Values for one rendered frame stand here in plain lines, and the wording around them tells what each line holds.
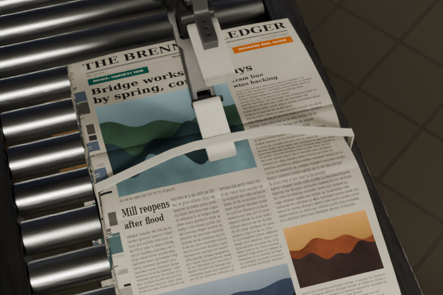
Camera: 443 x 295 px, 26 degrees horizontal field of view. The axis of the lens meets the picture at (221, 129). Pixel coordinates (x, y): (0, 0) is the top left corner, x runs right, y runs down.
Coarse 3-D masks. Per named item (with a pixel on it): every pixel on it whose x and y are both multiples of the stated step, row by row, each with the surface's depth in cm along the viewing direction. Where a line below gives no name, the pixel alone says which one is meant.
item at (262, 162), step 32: (96, 160) 104; (128, 160) 104; (192, 160) 104; (224, 160) 105; (256, 160) 105; (288, 160) 105; (320, 160) 105; (352, 160) 105; (128, 192) 102; (160, 192) 102; (192, 192) 102; (224, 192) 102
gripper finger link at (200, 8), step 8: (200, 0) 89; (192, 8) 90; (200, 8) 90; (200, 16) 90; (208, 16) 90; (200, 24) 89; (208, 24) 89; (200, 32) 89; (208, 32) 89; (208, 40) 89; (216, 40) 89; (208, 48) 89
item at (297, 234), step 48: (288, 192) 103; (336, 192) 103; (144, 240) 99; (192, 240) 100; (240, 240) 100; (288, 240) 101; (336, 240) 101; (144, 288) 98; (192, 288) 98; (240, 288) 98; (288, 288) 98; (336, 288) 99; (384, 288) 99
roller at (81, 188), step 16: (48, 176) 138; (64, 176) 137; (80, 176) 137; (16, 192) 136; (32, 192) 136; (48, 192) 136; (64, 192) 137; (80, 192) 137; (16, 208) 136; (32, 208) 136; (48, 208) 137
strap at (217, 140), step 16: (256, 128) 102; (272, 128) 102; (288, 128) 103; (304, 128) 104; (320, 128) 105; (336, 128) 106; (192, 144) 100; (208, 144) 100; (160, 160) 100; (112, 176) 102; (128, 176) 101
